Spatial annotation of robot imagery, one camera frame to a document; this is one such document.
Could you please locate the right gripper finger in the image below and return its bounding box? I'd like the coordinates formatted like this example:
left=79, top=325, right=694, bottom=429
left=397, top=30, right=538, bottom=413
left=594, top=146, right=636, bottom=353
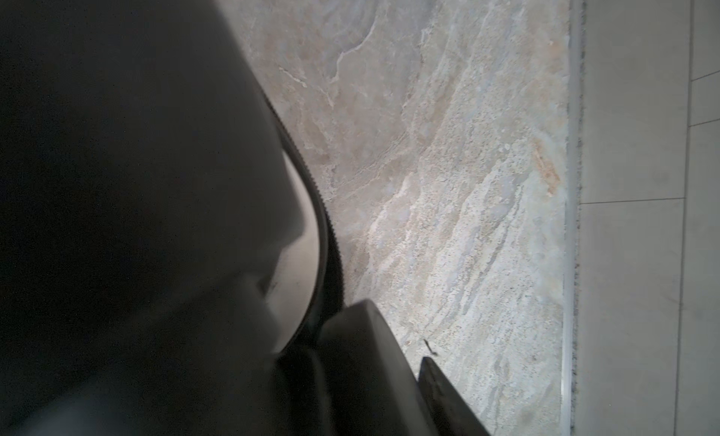
left=418, top=357, right=489, bottom=436

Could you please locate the black suitcase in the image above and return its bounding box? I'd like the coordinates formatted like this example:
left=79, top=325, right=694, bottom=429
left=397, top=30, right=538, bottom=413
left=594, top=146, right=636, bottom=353
left=0, top=0, right=440, bottom=436

